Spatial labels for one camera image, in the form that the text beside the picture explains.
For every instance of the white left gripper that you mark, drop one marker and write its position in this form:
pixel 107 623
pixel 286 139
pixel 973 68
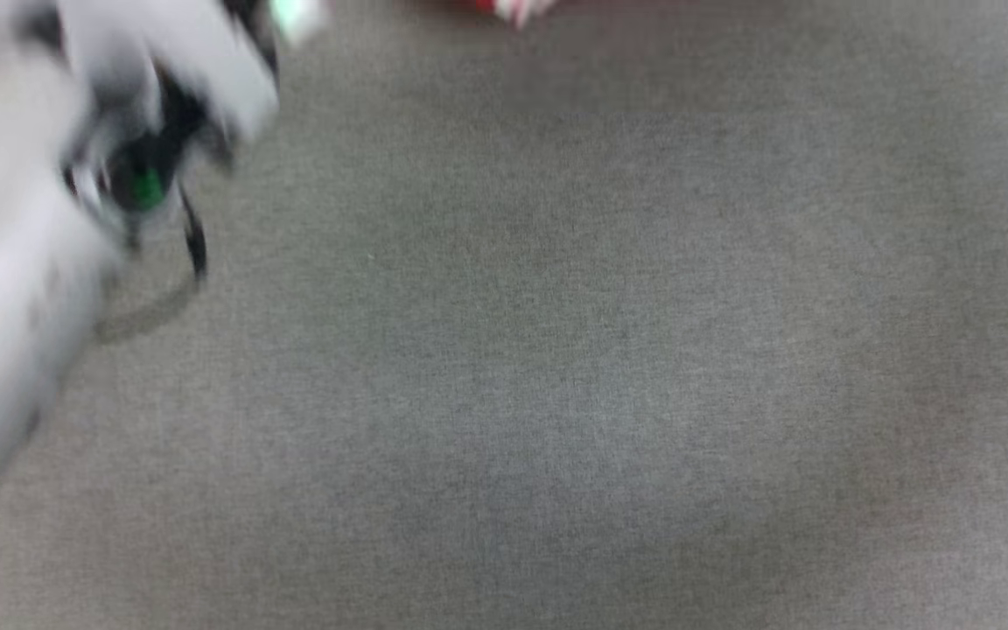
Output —
pixel 198 44

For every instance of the red jersey with number 23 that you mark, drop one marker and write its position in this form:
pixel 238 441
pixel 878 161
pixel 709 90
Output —
pixel 508 7

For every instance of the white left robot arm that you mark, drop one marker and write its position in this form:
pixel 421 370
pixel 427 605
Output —
pixel 5 306

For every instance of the grey fabric sofa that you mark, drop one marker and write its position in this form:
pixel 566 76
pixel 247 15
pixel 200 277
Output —
pixel 556 350

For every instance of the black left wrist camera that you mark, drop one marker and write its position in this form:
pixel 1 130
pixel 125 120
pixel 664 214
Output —
pixel 141 171

